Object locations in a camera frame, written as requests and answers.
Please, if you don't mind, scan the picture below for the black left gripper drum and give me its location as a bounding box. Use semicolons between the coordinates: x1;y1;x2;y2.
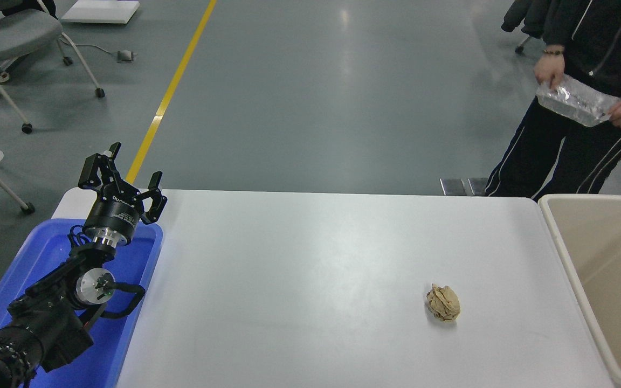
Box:
83;188;144;239

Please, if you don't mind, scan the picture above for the person's right hand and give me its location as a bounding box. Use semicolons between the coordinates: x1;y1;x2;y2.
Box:
534;52;566;90

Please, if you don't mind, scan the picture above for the blue plastic tray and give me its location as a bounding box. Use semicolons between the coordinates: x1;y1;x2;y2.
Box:
0;218;164;388

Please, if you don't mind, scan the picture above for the white-legged chair on castors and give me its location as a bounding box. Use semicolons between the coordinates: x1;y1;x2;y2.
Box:
0;137;37;214

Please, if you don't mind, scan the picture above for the flat white board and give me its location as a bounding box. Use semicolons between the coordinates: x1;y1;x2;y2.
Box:
61;0;141;25

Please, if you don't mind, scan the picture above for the grey office chair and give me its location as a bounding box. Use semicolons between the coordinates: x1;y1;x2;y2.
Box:
0;0;106;135

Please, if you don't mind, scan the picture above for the crumpled tan paper ball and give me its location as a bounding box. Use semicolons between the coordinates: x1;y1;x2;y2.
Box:
426;283;461;322

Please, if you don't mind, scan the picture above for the person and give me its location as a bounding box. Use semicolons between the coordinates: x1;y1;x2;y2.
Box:
484;0;621;202

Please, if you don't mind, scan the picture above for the chair draped with dark coat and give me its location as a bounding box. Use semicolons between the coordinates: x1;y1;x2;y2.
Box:
501;0;547;54

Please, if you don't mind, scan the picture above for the large pale bin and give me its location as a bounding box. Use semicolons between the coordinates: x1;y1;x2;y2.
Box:
538;194;621;388

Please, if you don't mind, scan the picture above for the grey power adapter with cable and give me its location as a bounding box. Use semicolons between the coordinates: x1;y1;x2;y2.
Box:
61;43;135;64

